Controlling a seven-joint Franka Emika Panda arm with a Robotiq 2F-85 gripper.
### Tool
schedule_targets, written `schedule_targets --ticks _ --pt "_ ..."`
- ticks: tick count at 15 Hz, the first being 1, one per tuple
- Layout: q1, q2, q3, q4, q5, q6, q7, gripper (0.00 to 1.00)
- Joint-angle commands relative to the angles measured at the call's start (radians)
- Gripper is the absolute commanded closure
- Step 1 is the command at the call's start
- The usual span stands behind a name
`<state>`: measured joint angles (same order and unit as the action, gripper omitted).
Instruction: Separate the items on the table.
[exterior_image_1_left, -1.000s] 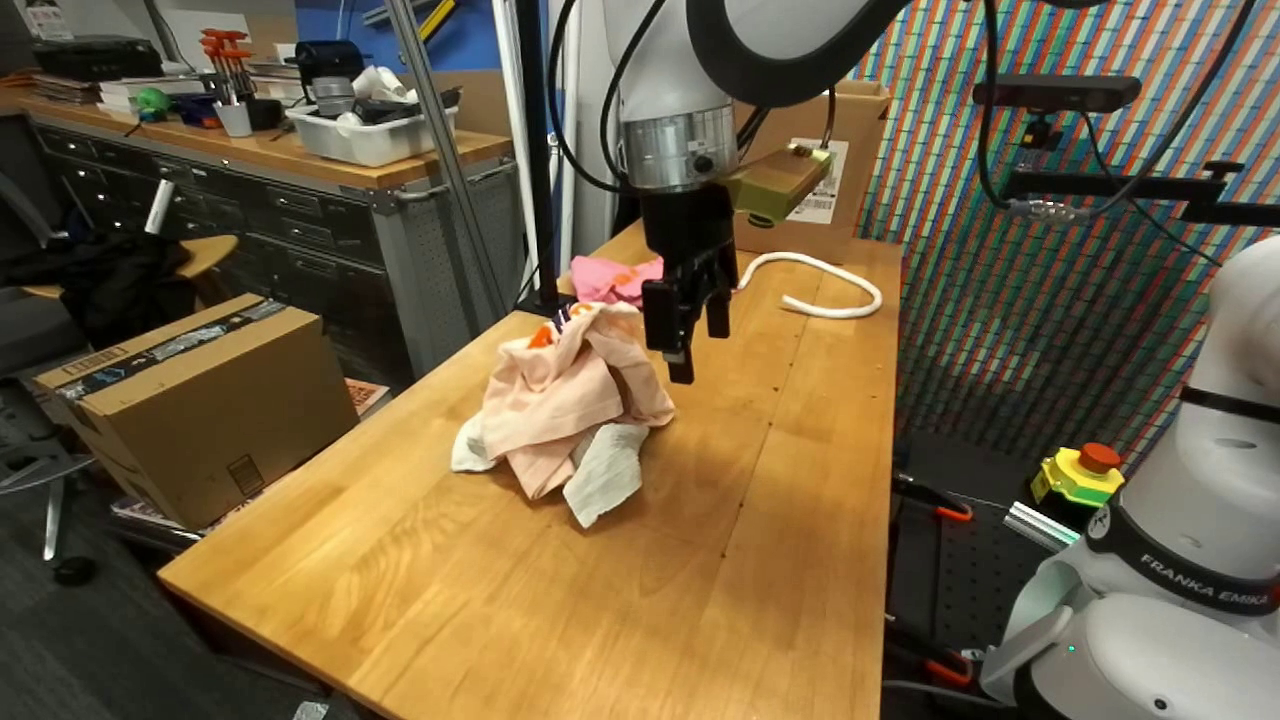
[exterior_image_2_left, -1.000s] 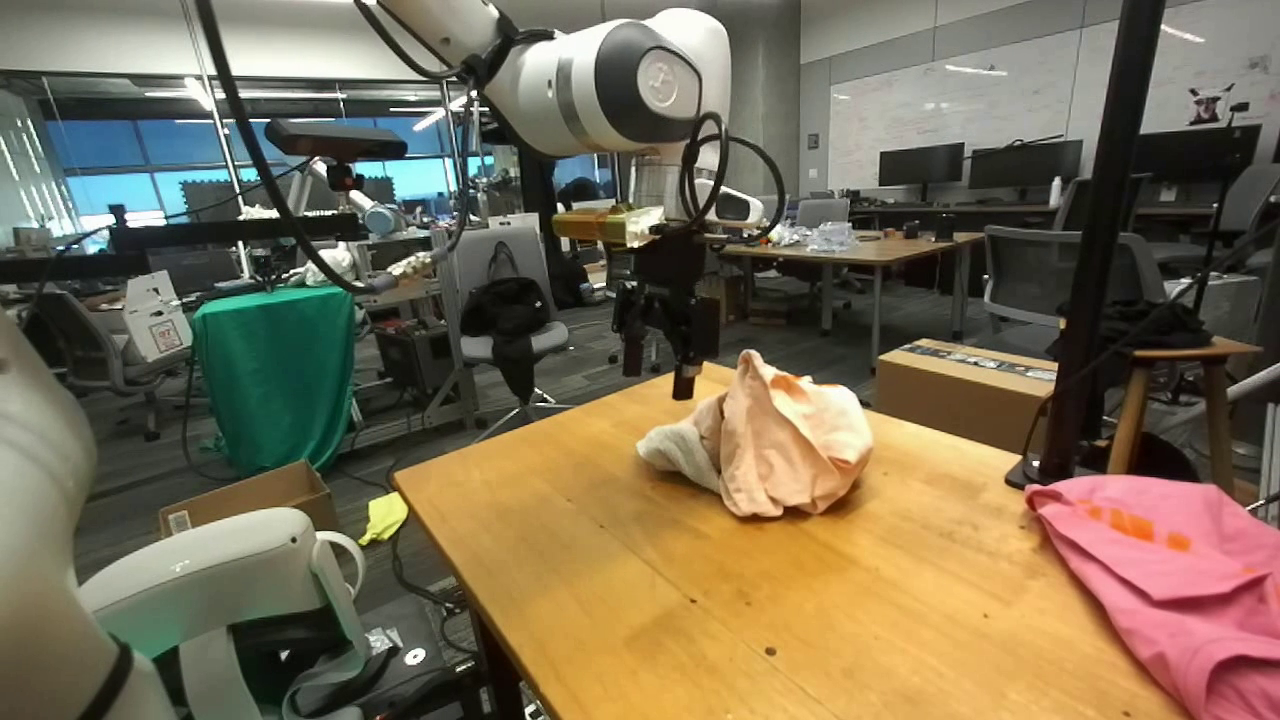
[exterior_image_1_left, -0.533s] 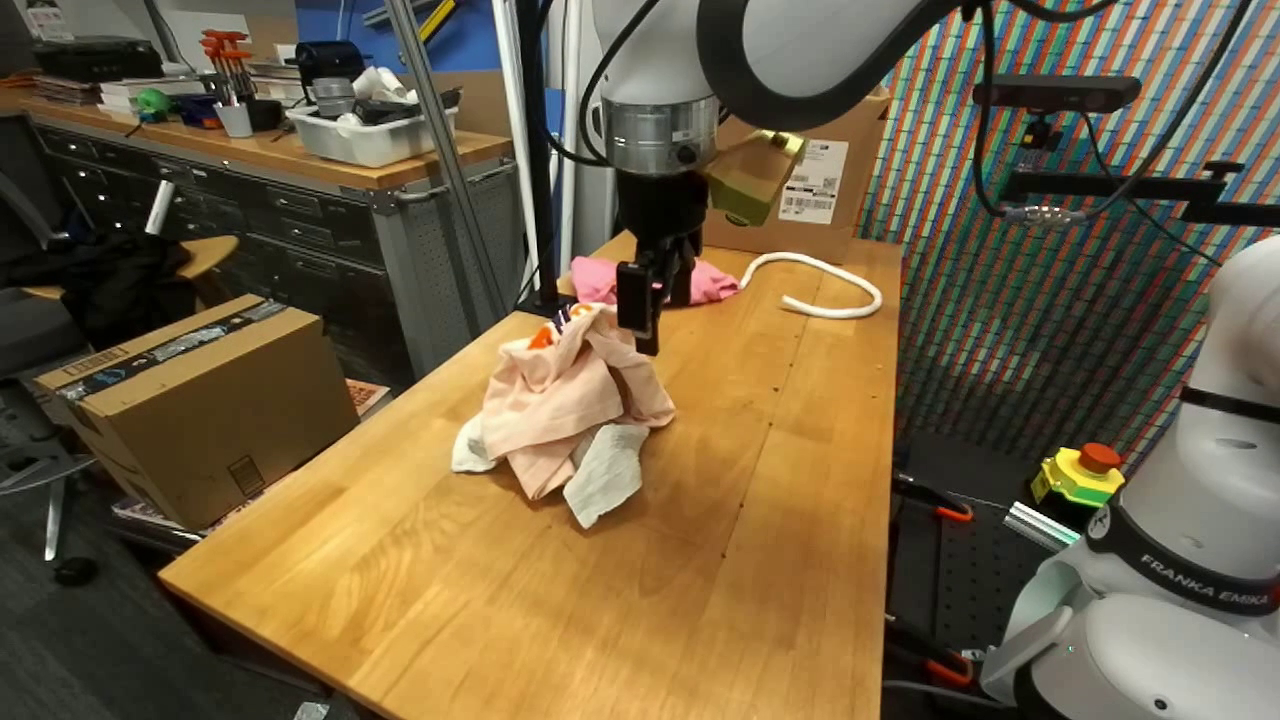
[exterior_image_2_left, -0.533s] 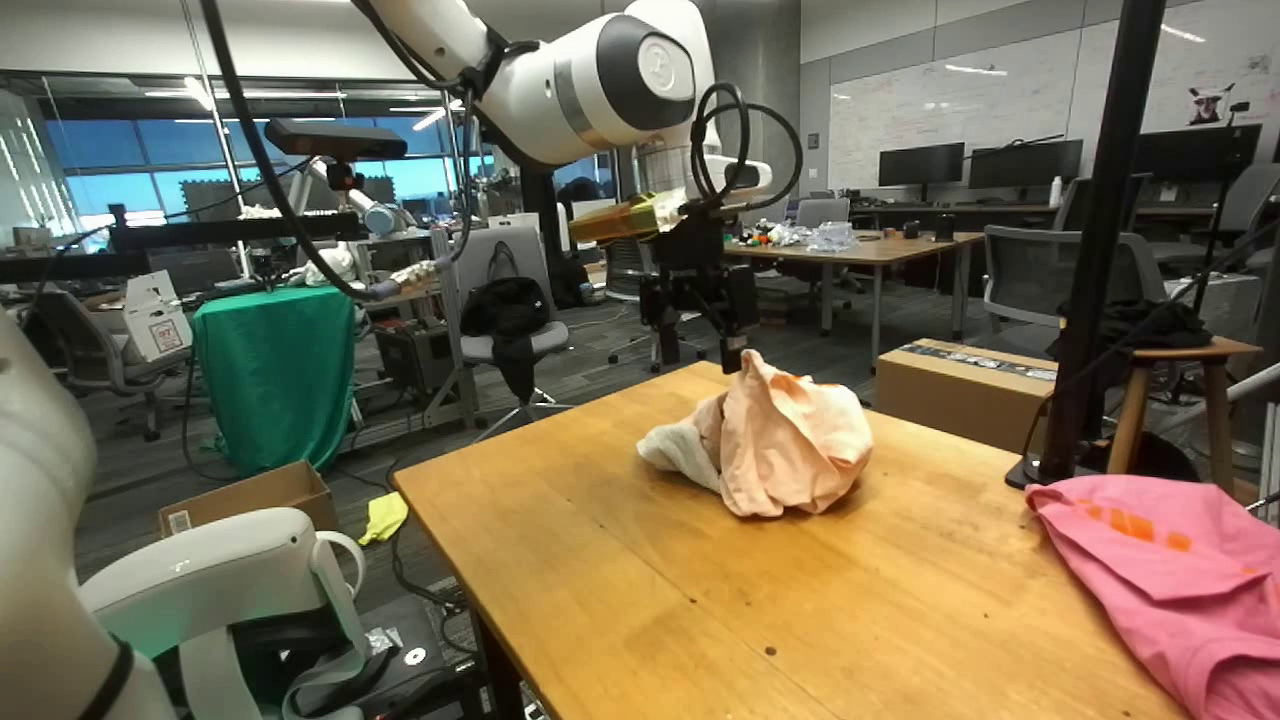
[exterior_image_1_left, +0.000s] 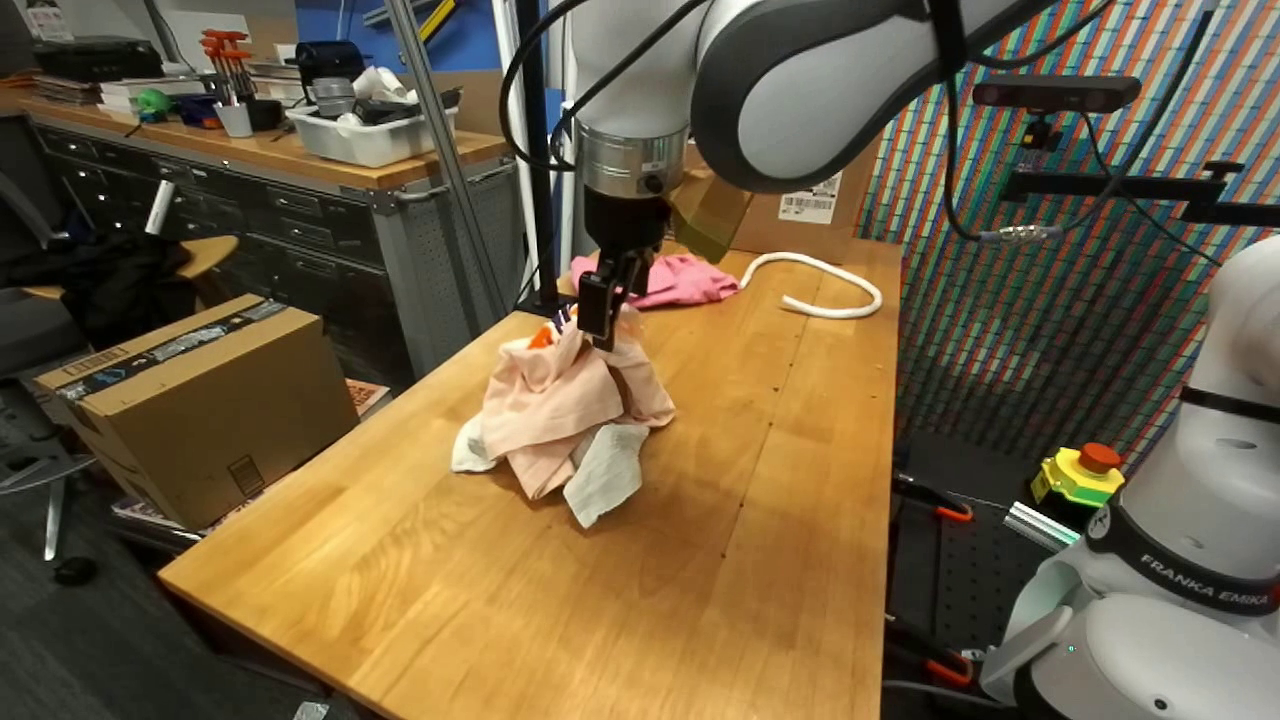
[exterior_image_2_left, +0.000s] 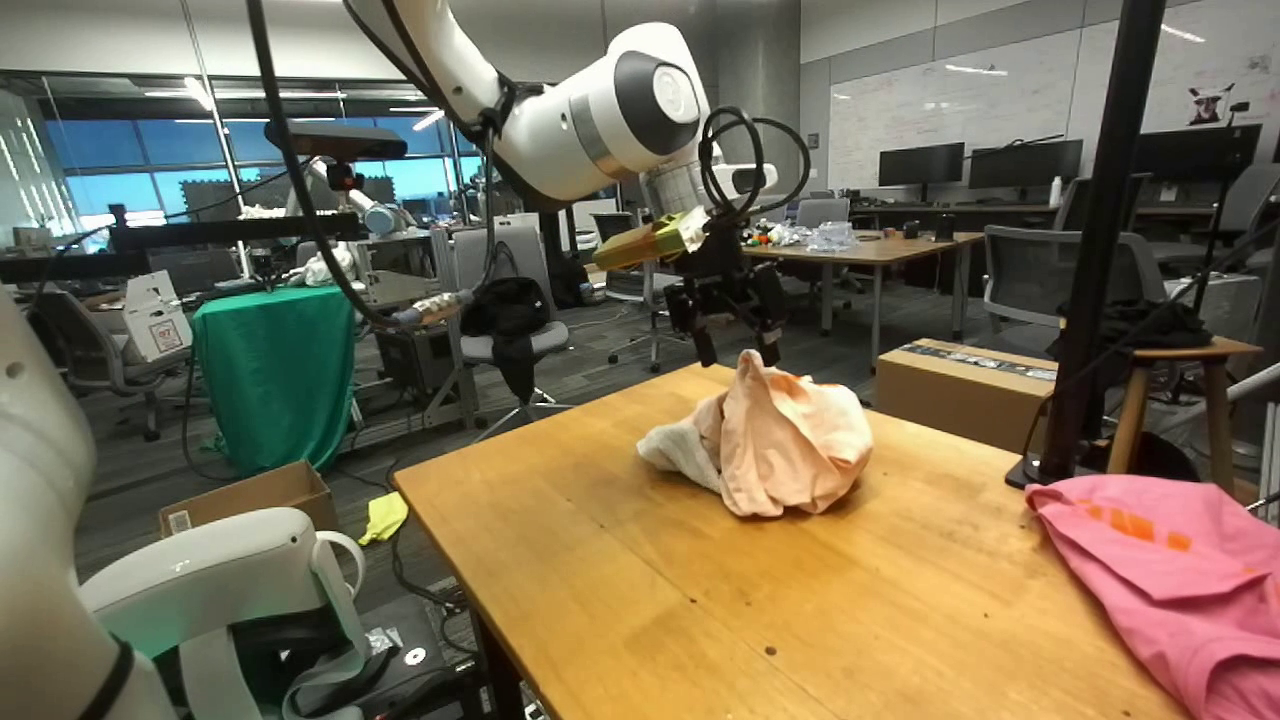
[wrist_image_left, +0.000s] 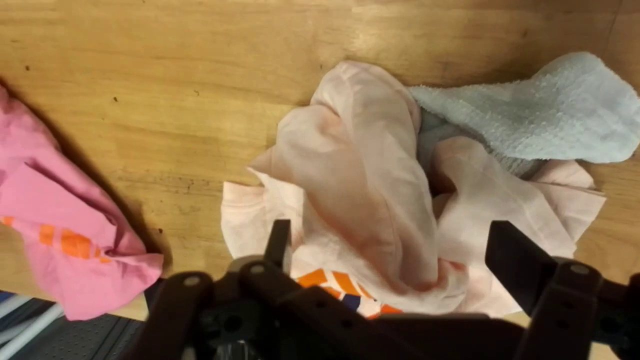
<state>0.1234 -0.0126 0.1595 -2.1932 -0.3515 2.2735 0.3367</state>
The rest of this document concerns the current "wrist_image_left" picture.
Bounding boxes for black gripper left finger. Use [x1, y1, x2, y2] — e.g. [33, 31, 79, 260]
[228, 218, 297, 282]

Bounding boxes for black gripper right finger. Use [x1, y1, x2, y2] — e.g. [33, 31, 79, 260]
[484, 218, 606, 321]

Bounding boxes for peach shirt with orange print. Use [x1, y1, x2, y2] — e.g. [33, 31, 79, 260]
[220, 59, 609, 321]

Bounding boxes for pink shirt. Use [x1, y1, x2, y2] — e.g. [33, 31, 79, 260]
[0, 82, 169, 325]

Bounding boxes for white terry towel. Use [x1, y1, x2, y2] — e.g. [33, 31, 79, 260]
[406, 50, 640, 179]

